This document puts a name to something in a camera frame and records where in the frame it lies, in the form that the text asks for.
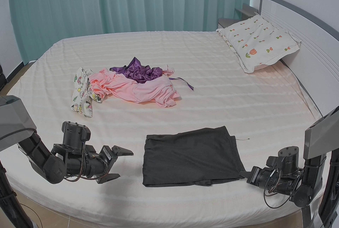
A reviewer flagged black T-shirt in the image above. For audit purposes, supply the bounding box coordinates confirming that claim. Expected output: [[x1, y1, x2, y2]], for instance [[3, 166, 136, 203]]
[[142, 126, 247, 188]]

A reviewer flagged grey bedside table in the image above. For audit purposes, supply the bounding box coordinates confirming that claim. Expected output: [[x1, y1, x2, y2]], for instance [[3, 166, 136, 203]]
[[217, 3, 261, 29]]

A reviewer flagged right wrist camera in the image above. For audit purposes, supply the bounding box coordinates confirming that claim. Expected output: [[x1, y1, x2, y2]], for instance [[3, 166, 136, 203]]
[[266, 156, 279, 169]]

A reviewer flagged pink garment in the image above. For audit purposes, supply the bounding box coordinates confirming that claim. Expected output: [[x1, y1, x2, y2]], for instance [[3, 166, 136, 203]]
[[88, 64, 182, 109]]

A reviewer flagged bed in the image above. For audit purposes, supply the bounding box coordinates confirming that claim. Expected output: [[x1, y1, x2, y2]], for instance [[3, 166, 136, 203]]
[[0, 0, 339, 228]]

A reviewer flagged black cable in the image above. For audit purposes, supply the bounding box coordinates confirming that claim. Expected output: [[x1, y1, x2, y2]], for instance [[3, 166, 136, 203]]
[[263, 186, 293, 209]]

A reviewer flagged purple garment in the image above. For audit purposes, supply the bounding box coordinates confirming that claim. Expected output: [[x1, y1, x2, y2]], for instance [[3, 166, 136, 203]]
[[109, 57, 194, 91]]

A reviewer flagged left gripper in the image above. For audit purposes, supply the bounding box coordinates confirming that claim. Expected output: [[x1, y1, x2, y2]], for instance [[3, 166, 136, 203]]
[[91, 145, 134, 185]]

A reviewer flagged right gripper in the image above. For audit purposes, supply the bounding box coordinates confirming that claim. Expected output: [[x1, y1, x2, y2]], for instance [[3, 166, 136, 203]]
[[238, 166, 270, 189]]

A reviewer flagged black chest of drawers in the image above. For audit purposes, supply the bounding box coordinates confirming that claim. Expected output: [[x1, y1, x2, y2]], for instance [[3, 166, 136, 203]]
[[0, 66, 7, 91]]

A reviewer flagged white printed garment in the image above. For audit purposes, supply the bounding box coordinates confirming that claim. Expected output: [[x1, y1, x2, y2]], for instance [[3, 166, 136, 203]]
[[70, 67, 102, 118]]

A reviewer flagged white printed pillow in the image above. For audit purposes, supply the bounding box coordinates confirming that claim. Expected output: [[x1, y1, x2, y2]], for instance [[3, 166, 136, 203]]
[[216, 13, 302, 74]]

